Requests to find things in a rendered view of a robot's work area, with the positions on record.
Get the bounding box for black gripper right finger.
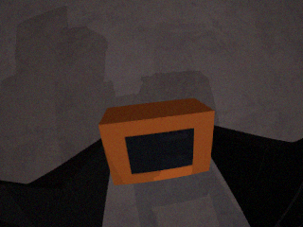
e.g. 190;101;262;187
211;125;303;227

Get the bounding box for orange block with dark square face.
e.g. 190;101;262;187
98;98;215;185

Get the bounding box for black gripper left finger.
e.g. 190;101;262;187
0;139;111;227

